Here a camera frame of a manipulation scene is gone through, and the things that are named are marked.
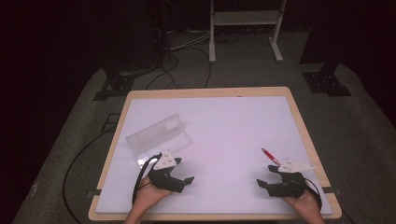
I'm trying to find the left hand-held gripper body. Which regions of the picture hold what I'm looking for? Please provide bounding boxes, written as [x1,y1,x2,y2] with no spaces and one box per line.
[148,149,186,194]

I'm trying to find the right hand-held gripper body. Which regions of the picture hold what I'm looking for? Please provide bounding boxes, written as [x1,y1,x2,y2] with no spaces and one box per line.
[266,157,316,200]

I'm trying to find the red pen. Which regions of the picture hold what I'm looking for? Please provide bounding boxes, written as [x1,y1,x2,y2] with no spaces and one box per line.
[261,147,282,167]

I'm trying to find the clear plastic pencil case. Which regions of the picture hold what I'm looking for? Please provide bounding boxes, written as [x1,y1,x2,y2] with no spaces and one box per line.
[125,113,194,163]

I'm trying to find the person's left hand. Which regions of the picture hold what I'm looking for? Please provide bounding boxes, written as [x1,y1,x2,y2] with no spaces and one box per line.
[132,175,174,217]

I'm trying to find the person's right hand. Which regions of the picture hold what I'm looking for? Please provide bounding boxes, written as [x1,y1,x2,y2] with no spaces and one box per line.
[282,189,324,219]

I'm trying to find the white table mat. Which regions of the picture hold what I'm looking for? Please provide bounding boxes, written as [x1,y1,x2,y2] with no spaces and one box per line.
[94,95,334,216]

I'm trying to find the black tape floor square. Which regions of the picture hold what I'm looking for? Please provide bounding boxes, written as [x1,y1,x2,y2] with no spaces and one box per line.
[100,113,121,133]

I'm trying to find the black stand base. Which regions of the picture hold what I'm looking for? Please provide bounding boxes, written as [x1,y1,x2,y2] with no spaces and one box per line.
[92,67,138,102]
[301,61,353,98]

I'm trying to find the black equipment cabinet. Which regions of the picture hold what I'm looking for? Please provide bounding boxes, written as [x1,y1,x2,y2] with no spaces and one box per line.
[102,0,164,71]

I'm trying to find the white metal stand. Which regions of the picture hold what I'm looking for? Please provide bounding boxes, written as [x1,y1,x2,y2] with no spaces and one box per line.
[208,0,288,64]

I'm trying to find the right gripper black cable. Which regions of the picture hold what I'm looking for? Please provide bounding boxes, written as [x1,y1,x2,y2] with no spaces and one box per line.
[304,178,323,210]

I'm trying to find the black floor cable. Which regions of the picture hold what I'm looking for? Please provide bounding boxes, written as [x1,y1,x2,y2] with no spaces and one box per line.
[62,132,107,224]
[144,53,180,91]
[177,46,213,90]

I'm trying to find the white floor cables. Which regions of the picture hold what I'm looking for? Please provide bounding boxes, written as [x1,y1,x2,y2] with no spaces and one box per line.
[168,30,213,51]

